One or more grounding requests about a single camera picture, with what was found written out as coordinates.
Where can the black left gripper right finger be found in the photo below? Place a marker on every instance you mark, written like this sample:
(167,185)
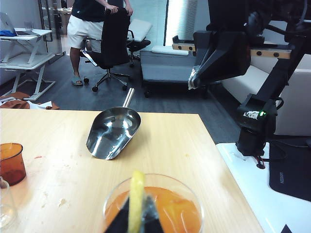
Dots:
(151,216)

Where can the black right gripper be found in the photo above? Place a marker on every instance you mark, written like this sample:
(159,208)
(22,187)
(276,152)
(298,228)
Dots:
(228,19)

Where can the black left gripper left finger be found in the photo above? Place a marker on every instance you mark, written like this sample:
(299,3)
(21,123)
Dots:
(120,221)

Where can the yellow lemon slice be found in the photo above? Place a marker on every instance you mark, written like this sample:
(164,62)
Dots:
(136,204)

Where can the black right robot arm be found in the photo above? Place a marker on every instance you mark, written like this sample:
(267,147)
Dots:
(279,72)

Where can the white robot base platform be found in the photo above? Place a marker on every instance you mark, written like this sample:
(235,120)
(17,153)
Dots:
(243,194)

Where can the wine glass with orange cocktail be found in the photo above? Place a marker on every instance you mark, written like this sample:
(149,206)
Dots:
(179,213)

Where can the white roll pillow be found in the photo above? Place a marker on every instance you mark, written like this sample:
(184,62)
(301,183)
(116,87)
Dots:
(170,50)

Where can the grey wheeled couch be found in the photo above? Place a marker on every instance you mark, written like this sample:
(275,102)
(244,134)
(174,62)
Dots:
(167,68)

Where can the wooden board with holes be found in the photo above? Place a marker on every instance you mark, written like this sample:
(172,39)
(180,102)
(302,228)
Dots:
(267,54)

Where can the chair with white cushion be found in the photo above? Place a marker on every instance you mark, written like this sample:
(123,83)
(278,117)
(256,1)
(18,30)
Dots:
(139,30)

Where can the white window blinds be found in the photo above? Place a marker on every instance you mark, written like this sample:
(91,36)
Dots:
(150,12)

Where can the shiny metal scoop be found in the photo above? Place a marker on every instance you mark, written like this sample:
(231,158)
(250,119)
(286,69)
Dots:
(111,136)

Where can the white cabinet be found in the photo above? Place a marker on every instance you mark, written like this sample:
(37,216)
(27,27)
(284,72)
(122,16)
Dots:
(298,102)

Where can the black office chair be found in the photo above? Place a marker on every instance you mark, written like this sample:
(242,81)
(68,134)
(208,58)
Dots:
(114,43)

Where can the amber orange small beaker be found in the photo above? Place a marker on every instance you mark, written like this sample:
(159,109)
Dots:
(12,165)

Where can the black mouse pad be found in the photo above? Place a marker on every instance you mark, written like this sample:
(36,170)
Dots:
(291,174)

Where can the person in white shorts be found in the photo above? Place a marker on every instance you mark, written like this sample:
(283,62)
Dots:
(82,29)

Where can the brown cloth on floor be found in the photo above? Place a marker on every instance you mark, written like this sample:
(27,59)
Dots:
(17,104)

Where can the white standing desk riser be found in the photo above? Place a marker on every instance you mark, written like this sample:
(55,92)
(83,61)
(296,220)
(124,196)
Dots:
(29,64)

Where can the silver laptop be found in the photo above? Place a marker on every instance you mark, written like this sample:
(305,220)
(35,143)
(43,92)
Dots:
(7,23)

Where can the blue cloth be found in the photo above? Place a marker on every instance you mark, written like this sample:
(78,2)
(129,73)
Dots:
(5,33)

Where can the glass door black frame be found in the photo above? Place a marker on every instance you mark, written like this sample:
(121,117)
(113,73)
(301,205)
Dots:
(48,24)

